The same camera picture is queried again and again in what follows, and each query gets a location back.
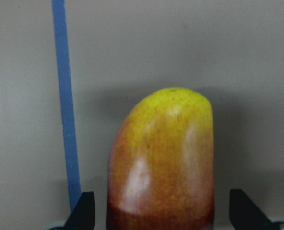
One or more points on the red yellow mango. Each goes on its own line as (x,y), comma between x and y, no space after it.
(160,174)

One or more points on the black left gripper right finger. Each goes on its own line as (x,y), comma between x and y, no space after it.
(244,213)

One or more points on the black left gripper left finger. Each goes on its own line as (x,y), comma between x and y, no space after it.
(83,215)

